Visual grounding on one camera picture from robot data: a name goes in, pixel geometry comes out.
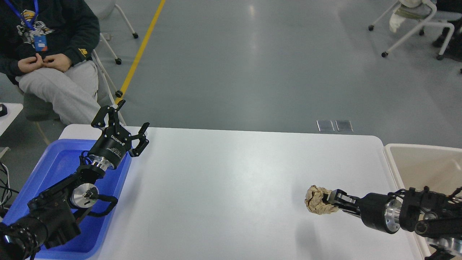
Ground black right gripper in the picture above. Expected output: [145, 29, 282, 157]
[323, 189, 402, 234]

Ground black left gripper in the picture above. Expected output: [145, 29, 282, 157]
[88, 99, 150, 169]

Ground brown paper ball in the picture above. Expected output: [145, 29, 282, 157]
[305, 185, 339, 215]

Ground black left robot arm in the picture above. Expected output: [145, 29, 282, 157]
[1, 99, 149, 260]

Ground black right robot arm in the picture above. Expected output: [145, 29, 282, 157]
[322, 186, 462, 260]

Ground metal floor plate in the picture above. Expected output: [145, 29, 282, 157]
[317, 120, 335, 132]
[335, 120, 354, 132]

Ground beige plastic bin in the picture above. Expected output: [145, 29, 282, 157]
[383, 143, 462, 260]

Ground white side table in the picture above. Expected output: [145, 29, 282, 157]
[0, 103, 23, 135]

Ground seated person in black hoodie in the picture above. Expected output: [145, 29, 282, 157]
[0, 0, 100, 125]

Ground white chair left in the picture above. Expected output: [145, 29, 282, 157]
[83, 0, 139, 125]

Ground white chair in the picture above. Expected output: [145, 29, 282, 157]
[83, 0, 139, 125]
[368, 0, 461, 60]

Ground white chair right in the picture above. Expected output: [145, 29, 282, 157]
[368, 0, 461, 60]

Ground black cables at left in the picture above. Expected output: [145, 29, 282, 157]
[0, 161, 18, 217]

